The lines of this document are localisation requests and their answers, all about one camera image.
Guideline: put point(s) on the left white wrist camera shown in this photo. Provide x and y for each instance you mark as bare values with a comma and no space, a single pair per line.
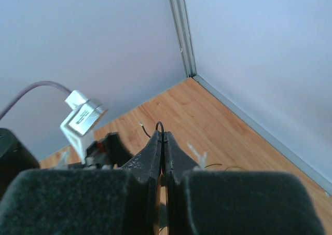
78,125

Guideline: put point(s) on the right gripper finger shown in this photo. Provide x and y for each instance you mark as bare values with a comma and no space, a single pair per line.
203,201

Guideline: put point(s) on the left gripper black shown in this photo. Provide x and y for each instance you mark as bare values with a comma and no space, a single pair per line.
80,201

